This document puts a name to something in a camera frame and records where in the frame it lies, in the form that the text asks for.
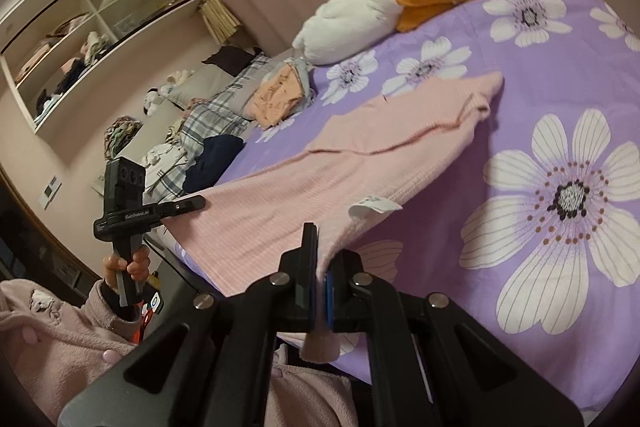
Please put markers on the pink ribbed small garment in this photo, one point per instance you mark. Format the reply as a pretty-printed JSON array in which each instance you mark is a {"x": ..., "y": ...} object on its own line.
[{"x": 300, "y": 187}]

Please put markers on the dark brown cloth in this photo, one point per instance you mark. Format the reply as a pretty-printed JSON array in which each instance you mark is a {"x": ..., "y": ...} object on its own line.
[{"x": 232, "y": 59}]

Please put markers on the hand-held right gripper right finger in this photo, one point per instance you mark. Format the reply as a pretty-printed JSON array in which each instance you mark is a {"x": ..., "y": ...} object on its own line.
[{"x": 330, "y": 302}]

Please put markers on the floral patterned cloth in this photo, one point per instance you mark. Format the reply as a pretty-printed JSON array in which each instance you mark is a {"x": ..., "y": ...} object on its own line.
[{"x": 122, "y": 134}]

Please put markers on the white open shelf cabinet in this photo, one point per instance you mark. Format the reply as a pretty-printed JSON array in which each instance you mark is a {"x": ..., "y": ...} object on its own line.
[{"x": 75, "y": 42}]

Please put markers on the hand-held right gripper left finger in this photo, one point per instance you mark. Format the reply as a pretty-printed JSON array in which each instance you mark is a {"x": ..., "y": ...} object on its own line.
[{"x": 312, "y": 292}]

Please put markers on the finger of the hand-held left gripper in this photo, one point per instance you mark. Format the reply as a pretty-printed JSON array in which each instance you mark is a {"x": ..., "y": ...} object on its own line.
[{"x": 182, "y": 205}]

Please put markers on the person's pink fleece robe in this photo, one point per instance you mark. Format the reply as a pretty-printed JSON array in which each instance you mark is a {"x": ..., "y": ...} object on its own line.
[{"x": 45, "y": 357}]

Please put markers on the dark navy cloth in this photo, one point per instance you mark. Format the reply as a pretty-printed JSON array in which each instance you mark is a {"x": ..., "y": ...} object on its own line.
[{"x": 215, "y": 159}]

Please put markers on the person's left forearm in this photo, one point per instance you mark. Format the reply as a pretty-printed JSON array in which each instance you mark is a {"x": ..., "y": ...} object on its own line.
[{"x": 102, "y": 309}]

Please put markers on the person's left hand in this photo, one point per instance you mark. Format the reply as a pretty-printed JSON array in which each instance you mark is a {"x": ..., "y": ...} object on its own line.
[{"x": 139, "y": 264}]

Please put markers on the white wall switch panel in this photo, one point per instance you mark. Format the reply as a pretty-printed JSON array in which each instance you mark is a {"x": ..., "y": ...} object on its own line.
[{"x": 51, "y": 192}]

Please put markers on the small white plush toy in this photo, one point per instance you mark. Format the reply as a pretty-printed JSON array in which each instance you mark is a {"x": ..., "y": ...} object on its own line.
[{"x": 157, "y": 97}]

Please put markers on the grey folded cloth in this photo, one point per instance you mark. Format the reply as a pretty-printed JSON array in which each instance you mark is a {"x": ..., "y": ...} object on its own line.
[{"x": 301, "y": 74}]

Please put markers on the beige fringed curtain tieback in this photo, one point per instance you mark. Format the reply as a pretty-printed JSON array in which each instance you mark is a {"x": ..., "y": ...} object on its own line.
[{"x": 220, "y": 19}]

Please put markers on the white plush duck toy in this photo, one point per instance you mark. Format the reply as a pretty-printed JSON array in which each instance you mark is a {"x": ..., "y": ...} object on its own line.
[{"x": 350, "y": 17}]

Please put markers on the red and black object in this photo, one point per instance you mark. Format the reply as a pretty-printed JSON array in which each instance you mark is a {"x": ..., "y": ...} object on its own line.
[{"x": 147, "y": 314}]

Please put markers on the purple floral bed sheet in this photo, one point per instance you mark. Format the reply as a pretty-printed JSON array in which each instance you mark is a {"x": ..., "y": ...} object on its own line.
[{"x": 500, "y": 57}]

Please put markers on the orange printed folded garment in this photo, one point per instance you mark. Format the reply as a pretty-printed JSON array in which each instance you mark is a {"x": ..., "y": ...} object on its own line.
[{"x": 272, "y": 99}]

